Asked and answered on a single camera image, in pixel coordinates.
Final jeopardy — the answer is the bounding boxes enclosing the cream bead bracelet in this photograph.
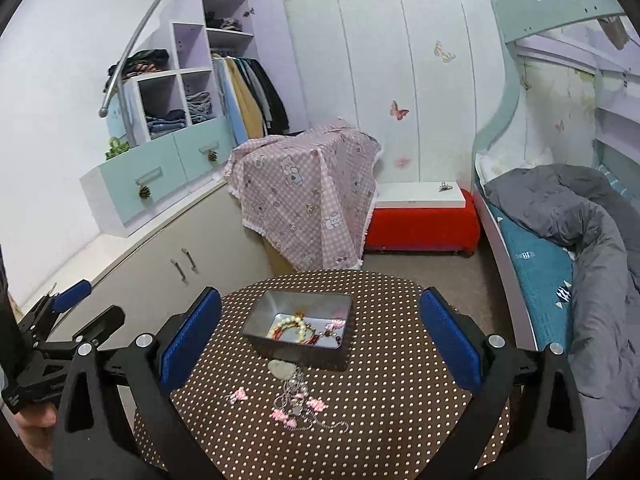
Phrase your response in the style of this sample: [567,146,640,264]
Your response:
[266,313,308,344]

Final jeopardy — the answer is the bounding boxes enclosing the curved metal pole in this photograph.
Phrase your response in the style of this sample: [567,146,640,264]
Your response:
[98,0,194,120]

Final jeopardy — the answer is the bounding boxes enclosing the pink checked bear cloth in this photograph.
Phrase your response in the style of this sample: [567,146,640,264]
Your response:
[224,119,383,272]

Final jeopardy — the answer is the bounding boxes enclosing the pine cone ornament left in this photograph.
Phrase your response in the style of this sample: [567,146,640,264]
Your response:
[139,185,151,200]

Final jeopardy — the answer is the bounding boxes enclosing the dark clothes pile on shelf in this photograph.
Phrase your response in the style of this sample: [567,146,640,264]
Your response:
[122,49,169,81]

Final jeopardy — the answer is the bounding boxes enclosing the white wardrobe doors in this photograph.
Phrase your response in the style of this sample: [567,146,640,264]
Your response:
[284,0,503,188]

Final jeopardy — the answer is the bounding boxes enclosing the pink butterfly sticker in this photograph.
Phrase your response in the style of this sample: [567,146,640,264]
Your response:
[390,100,410,122]

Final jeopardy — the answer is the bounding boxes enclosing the teal bed sheet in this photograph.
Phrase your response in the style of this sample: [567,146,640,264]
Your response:
[489,205,574,351]

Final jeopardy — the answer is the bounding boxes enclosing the grey duvet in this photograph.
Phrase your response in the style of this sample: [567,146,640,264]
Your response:
[484,164,639,457]

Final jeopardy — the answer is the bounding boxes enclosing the purple shelf unit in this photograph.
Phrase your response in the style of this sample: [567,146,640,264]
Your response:
[105,0,309,145]

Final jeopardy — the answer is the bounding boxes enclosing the teal bunk bed frame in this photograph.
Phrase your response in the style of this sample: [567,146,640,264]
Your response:
[470,0,640,476]

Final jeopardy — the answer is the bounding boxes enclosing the brown polka dot tablecloth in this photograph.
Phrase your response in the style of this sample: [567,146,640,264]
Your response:
[130,268,511,480]

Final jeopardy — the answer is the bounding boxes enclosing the beige butterfly sticker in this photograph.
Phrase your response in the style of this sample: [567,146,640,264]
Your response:
[434,41,456,64]

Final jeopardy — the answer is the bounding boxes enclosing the hanging clothes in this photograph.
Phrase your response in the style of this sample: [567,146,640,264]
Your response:
[212,52,290,145]

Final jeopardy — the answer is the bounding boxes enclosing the pink charm ornament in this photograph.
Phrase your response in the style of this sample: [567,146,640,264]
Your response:
[269,394,328,431]

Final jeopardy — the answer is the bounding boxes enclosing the silver chain necklace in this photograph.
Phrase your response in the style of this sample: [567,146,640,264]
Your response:
[271,365,350,434]

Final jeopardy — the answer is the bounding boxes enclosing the teal drawer right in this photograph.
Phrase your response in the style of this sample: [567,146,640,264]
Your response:
[174,117,234,181]

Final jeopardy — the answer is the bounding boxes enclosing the teal drawer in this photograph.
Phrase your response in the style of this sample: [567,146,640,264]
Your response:
[80,136,189,237]
[174,117,234,181]

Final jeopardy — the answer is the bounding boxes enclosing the teal drawer left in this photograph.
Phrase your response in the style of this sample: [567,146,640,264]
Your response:
[80,136,189,237]

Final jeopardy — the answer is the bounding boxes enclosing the pink bow hair clip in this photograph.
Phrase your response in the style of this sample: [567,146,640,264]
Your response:
[228,387,248,404]

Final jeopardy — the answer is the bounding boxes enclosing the person's left hand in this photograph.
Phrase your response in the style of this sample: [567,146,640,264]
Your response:
[14,403,58,470]

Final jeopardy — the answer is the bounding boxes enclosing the folded jeans stack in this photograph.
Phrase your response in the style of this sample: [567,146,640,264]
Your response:
[145,91,215,139]

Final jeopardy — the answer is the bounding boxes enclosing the grey metal tin box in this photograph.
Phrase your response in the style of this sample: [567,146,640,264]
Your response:
[241,289,355,372]

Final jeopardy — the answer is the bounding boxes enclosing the green plant decoration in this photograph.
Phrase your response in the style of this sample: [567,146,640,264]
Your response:
[105,136,130,160]

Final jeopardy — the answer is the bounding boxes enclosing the white board on ottoman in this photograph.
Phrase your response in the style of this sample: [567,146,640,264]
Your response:
[375,182,465,209]

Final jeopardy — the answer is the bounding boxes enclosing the beige low cabinet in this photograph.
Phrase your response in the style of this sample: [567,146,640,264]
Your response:
[18,181,273,339]

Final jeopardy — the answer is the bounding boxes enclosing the red storage ottoman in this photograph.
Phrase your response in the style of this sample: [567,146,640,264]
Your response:
[364,190,480,256]

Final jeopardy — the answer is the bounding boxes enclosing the white jade pendant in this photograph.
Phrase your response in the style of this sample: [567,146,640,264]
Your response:
[268,360,297,382]

